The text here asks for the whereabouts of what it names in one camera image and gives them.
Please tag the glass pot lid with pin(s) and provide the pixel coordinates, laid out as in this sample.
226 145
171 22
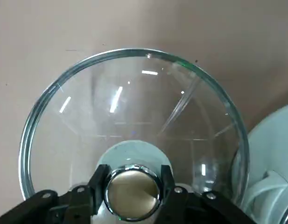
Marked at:
134 189

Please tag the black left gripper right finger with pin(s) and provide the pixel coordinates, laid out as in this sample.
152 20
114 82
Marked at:
192 207

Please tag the stainless steel pot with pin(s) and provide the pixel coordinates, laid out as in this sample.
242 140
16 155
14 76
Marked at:
269 151

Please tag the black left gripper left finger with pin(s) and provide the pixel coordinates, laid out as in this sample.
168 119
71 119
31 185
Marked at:
64 205

